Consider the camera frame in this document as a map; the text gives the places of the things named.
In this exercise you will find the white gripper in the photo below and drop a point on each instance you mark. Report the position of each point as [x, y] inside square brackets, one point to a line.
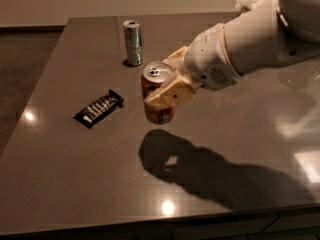
[207, 61]

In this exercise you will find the red coke can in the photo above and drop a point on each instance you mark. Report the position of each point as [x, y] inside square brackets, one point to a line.
[153, 75]

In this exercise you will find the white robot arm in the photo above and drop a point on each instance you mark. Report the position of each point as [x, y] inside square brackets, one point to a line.
[275, 33]

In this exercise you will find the silver redbull can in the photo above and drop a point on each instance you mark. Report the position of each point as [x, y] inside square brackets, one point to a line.
[133, 42]

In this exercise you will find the black chocolate bar wrapper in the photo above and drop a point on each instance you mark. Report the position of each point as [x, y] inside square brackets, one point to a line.
[99, 109]

